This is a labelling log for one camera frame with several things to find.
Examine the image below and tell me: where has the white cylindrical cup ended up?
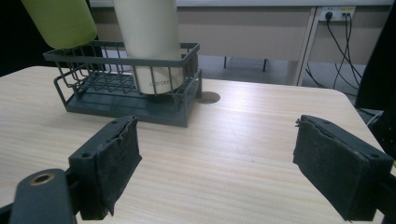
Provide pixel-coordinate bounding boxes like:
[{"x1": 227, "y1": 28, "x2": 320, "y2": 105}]
[{"x1": 111, "y1": 0, "x2": 185, "y2": 96}]

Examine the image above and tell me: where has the dark equipment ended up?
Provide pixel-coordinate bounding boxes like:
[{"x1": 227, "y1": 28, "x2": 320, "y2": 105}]
[{"x1": 354, "y1": 0, "x2": 396, "y2": 158}]

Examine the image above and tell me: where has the black cable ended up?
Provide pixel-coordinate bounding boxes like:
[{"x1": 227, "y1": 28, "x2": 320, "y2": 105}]
[
  {"x1": 325, "y1": 12, "x2": 363, "y2": 80},
  {"x1": 332, "y1": 12, "x2": 362, "y2": 91}
]

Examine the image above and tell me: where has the grey wire rack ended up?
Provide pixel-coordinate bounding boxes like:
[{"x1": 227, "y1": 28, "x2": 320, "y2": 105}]
[{"x1": 43, "y1": 40, "x2": 204, "y2": 129}]

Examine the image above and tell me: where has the round table cable cover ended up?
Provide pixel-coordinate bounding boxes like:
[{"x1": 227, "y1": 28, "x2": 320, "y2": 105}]
[{"x1": 195, "y1": 91, "x2": 221, "y2": 105}]

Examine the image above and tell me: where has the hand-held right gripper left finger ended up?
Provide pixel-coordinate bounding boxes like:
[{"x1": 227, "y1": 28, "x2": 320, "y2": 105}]
[{"x1": 68, "y1": 115, "x2": 143, "y2": 221}]

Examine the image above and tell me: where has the white background desk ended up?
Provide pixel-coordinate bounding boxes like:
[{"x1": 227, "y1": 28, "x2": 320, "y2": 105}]
[{"x1": 88, "y1": 0, "x2": 395, "y2": 87}]

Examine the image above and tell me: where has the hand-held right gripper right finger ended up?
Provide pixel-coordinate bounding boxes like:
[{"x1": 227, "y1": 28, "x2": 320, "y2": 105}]
[{"x1": 292, "y1": 114, "x2": 395, "y2": 222}]

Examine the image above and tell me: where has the green bottle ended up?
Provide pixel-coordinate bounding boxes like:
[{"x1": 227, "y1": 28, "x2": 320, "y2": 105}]
[{"x1": 21, "y1": 0, "x2": 98, "y2": 49}]

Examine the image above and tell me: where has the wall power socket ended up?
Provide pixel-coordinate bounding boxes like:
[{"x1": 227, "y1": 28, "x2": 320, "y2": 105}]
[{"x1": 319, "y1": 6, "x2": 357, "y2": 22}]

